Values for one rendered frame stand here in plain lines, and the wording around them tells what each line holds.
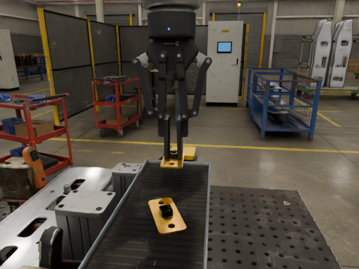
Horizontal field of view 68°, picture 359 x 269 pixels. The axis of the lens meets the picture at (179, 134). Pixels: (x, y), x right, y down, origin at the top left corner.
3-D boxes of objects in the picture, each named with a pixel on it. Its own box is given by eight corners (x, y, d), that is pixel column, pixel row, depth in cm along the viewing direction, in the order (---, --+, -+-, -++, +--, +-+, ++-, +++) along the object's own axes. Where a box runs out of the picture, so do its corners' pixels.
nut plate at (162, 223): (147, 202, 42) (147, 195, 42) (170, 198, 43) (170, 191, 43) (160, 236, 35) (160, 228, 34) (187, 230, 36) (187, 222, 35)
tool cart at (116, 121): (120, 125, 509) (116, 73, 479) (141, 127, 495) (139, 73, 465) (94, 138, 436) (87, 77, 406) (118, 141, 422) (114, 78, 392)
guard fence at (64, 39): (119, 97, 791) (114, 25, 730) (124, 97, 790) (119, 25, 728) (52, 132, 466) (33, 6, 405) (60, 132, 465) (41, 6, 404)
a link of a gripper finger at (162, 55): (168, 52, 41) (158, 51, 41) (163, 121, 45) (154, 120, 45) (171, 51, 45) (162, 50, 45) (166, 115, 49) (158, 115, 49)
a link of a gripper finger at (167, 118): (168, 119, 45) (163, 119, 45) (168, 157, 47) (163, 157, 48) (170, 115, 48) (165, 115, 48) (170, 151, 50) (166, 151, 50)
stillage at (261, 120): (249, 120, 543) (253, 72, 514) (290, 121, 535) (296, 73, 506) (260, 139, 429) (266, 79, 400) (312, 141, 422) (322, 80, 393)
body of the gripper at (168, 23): (199, 14, 44) (198, 71, 47) (149, 15, 45) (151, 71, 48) (198, 8, 37) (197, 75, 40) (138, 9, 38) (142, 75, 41)
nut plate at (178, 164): (166, 149, 53) (166, 143, 53) (185, 150, 53) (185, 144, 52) (160, 167, 45) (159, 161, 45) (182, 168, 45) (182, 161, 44)
